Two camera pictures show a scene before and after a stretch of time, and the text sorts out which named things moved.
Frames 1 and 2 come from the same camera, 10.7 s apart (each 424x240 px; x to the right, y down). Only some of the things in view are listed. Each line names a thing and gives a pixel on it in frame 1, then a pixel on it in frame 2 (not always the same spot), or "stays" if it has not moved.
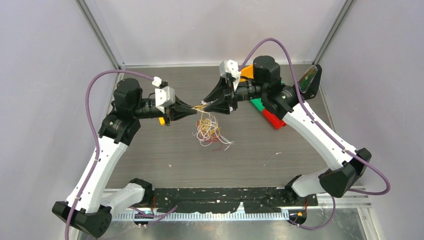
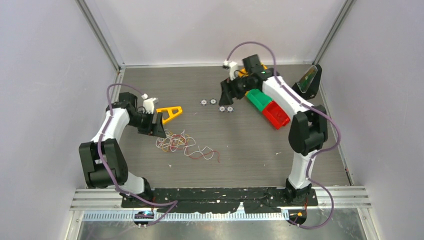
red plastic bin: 276,122 stays
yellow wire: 206,126 → 165,146
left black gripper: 171,113 → 155,129
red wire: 199,124 → 179,142
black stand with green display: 309,83 stays
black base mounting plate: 255,200 stays
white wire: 206,131 → 176,141
